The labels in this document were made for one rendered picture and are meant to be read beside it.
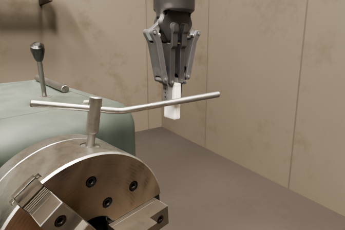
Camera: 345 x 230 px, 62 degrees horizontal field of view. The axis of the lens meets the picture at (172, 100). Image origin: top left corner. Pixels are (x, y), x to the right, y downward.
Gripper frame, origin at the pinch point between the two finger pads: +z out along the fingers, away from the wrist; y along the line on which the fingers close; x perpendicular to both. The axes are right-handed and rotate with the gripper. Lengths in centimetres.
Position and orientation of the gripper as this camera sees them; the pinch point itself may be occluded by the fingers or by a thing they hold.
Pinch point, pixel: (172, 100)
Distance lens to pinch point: 56.1
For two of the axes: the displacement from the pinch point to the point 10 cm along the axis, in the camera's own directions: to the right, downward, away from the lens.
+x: -7.0, -1.7, 6.9
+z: -0.2, 9.7, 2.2
